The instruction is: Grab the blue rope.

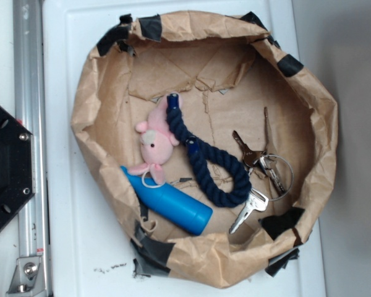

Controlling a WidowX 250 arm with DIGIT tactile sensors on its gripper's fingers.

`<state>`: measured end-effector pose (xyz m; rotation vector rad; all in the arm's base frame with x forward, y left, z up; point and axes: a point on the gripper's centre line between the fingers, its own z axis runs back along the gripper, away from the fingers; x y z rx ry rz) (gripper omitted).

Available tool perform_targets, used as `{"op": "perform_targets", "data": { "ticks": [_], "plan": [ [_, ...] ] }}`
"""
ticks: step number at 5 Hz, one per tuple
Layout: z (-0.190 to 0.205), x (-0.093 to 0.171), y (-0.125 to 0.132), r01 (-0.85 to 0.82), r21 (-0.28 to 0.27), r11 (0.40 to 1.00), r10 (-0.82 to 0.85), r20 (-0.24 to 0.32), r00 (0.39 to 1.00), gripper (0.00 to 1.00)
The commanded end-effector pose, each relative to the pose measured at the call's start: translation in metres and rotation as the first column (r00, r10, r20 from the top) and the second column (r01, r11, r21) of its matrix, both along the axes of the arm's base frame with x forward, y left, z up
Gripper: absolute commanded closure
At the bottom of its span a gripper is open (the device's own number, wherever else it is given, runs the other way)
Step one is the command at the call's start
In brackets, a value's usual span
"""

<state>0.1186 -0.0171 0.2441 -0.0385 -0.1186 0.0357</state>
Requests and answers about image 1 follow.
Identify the dark blue rope loop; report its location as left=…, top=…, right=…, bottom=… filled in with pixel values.
left=164, top=92, right=253, bottom=209

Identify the pink plush pig toy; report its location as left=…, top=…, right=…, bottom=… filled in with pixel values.
left=127, top=98, right=179, bottom=185

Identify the blue plastic bottle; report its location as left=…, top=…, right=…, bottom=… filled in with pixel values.
left=121, top=166, right=213, bottom=235

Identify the silver key lower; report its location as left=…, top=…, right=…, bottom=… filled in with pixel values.
left=229, top=188, right=269, bottom=235

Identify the brown paper bag bin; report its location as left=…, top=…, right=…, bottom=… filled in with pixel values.
left=71, top=11, right=338, bottom=288

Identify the wire key ring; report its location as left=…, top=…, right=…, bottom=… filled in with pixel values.
left=265, top=154, right=294, bottom=202

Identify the aluminium extrusion rail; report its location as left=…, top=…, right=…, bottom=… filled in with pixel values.
left=7, top=1, right=53, bottom=296

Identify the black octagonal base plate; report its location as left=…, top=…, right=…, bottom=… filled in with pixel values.
left=0, top=106, right=34, bottom=232

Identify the metal corner bracket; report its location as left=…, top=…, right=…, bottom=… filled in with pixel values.
left=6, top=256, right=45, bottom=296

